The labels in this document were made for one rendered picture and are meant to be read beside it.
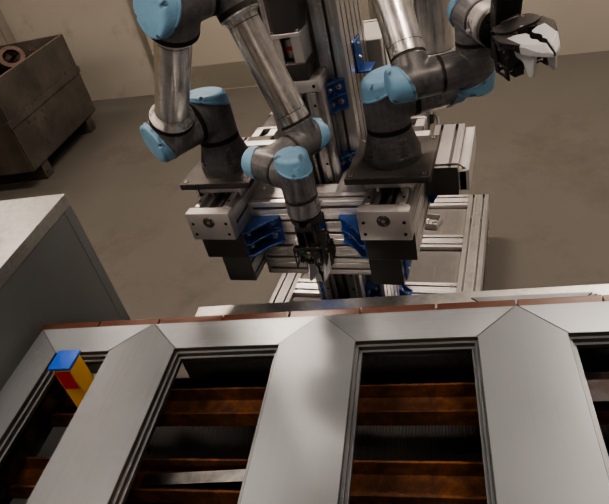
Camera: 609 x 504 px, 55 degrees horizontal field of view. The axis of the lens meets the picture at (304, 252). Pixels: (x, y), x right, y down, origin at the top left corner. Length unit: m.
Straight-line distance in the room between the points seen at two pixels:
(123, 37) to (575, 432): 5.34
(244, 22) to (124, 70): 4.76
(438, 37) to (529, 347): 0.73
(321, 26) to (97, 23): 4.53
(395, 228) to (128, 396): 0.75
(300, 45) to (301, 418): 0.92
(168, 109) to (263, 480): 0.89
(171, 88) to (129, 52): 4.52
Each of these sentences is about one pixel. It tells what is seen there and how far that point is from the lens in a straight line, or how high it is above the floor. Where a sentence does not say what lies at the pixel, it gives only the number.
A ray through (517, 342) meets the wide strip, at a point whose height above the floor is 0.85.
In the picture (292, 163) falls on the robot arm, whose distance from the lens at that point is 1.22.
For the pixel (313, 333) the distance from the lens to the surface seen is 1.38.
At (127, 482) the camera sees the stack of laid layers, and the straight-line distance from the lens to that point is 1.31.
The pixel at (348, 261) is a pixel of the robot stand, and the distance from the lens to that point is 1.76.
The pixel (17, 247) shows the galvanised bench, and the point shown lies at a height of 1.05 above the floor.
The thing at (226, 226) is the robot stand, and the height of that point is 0.95.
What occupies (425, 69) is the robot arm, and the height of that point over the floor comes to 1.36.
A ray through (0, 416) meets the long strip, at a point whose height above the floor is 0.85.
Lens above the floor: 1.80
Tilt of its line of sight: 35 degrees down
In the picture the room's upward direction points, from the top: 15 degrees counter-clockwise
